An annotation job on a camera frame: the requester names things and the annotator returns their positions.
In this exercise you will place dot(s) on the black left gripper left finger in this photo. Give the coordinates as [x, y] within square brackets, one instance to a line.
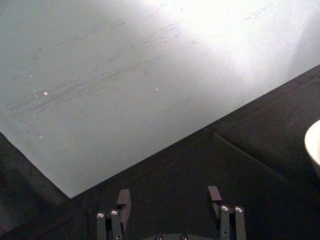
[124, 205]

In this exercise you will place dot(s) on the black table cloth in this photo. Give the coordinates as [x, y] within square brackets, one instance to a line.
[200, 175]

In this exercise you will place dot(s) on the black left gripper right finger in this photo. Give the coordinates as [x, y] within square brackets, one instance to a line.
[228, 220]

